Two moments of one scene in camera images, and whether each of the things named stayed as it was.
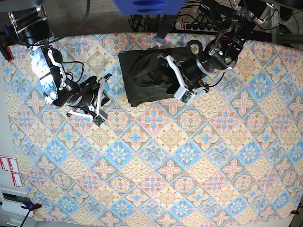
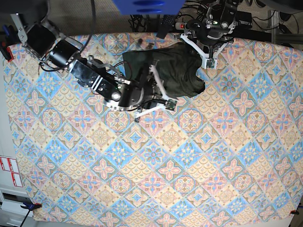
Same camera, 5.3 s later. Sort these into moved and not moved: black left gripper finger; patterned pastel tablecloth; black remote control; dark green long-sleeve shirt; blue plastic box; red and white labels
Moved: black left gripper finger; dark green long-sleeve shirt
Not moved: blue plastic box; patterned pastel tablecloth; red and white labels; black remote control
